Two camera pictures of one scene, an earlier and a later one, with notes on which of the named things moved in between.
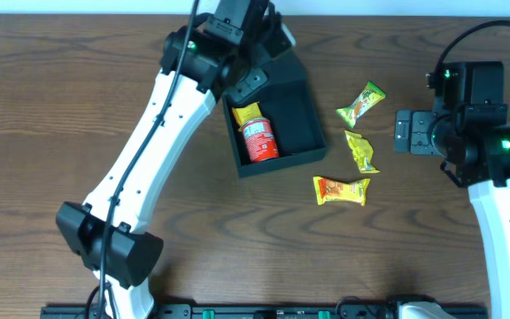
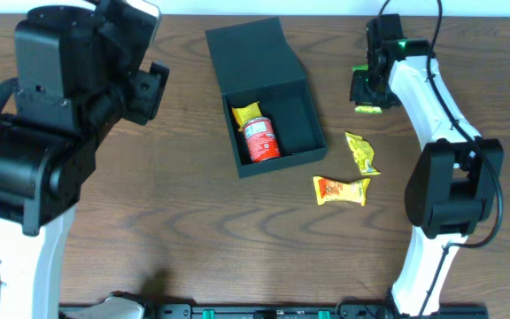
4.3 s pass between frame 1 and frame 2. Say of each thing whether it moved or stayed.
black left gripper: moved
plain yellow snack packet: stayed
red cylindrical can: stayed
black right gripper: moved
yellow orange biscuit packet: stayed
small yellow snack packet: stayed
